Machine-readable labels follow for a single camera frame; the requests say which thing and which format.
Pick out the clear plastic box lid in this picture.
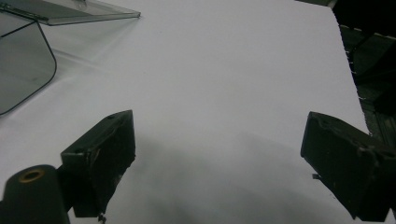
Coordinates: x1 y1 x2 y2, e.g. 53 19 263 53
0 0 142 26

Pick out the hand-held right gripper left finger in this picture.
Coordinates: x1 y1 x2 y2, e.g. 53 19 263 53
57 109 136 218

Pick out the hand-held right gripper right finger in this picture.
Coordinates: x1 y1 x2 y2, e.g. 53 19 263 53
300 111 396 223

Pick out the clear plastic storage box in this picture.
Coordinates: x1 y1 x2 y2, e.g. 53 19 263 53
0 11 58 117

